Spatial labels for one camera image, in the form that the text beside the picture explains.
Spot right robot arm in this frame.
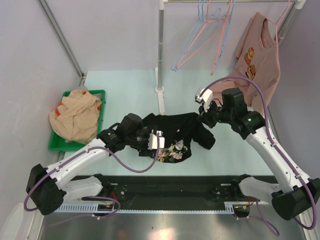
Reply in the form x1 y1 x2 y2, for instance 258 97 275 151
195 88 320 221

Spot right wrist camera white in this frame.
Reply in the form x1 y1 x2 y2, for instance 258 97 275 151
194 88 214 113

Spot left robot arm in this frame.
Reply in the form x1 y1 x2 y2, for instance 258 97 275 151
23 113 153 216

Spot beige garment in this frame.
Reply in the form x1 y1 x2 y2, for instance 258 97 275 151
48 89 102 144

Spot aluminium corner post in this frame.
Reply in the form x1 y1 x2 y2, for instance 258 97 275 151
36 0 85 82

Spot black t-shirt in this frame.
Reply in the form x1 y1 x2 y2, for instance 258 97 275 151
142 112 216 164

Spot clothes rack metal frame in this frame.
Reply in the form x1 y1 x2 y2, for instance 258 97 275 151
155 0 305 115

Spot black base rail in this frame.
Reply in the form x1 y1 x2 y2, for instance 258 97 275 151
82 174 276 211

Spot green plastic bin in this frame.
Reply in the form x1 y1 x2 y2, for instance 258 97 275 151
48 89 106 152

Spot pink wire hanger left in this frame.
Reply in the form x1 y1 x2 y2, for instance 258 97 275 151
170 0 236 75

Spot white cable duct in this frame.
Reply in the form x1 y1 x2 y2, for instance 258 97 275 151
55 202 235 215

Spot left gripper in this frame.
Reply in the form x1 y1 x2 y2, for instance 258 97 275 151
126 125 158 157

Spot pink hanger holding shirt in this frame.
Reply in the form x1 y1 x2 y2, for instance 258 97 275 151
266 0 291 43

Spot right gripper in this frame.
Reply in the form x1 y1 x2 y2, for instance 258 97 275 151
196 98 234 129

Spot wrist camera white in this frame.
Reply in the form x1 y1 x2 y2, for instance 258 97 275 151
194 88 214 113
147 130 165 150

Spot pink mario t-shirt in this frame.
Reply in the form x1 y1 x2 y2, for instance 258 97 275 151
210 12 281 115

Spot blue wire hanger left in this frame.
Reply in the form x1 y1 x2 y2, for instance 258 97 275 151
170 0 224 72

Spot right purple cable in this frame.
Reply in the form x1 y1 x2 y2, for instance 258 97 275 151
199 76 316 237

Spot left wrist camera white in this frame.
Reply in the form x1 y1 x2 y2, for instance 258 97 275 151
147 130 165 150

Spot pink wire hanger middle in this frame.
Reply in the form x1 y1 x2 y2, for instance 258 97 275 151
210 0 235 76

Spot pink wire hanger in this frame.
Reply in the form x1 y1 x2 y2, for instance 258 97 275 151
170 0 236 75
210 0 235 76

